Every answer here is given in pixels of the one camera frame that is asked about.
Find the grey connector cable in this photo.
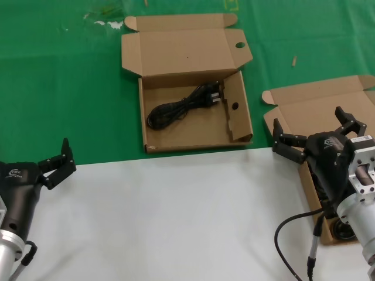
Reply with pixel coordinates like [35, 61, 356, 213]
[306, 215, 326, 281]

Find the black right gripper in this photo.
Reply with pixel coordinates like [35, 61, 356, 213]
[271, 106, 367, 206]

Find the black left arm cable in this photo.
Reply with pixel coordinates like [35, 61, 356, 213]
[10, 239, 38, 281]

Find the green table cloth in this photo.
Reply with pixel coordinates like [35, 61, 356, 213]
[0, 0, 375, 166]

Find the plain cardboard box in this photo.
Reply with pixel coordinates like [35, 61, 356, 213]
[261, 74, 375, 246]

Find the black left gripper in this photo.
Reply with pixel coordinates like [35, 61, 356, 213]
[0, 137, 77, 238]

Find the black round part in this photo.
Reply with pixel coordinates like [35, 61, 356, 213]
[329, 218, 357, 242]

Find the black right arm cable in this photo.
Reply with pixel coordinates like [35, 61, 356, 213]
[274, 208, 325, 281]

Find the cardboard box with divider insert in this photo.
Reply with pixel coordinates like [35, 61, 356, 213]
[121, 13, 254, 154]

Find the black coiled power cable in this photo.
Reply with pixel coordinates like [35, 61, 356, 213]
[146, 81, 226, 131]

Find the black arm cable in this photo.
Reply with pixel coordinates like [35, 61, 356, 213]
[274, 208, 325, 281]
[10, 239, 38, 281]

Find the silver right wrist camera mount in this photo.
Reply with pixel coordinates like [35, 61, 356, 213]
[347, 135, 375, 194]

